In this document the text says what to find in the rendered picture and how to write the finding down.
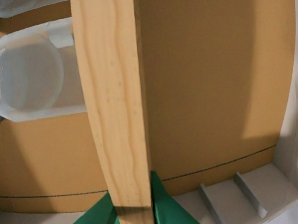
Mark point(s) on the clear bottle with grey cap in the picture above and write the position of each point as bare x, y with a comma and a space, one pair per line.
39, 73

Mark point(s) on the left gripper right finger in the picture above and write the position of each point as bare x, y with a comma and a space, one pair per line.
167, 210

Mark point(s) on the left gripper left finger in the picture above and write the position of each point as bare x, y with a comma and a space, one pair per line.
102, 212

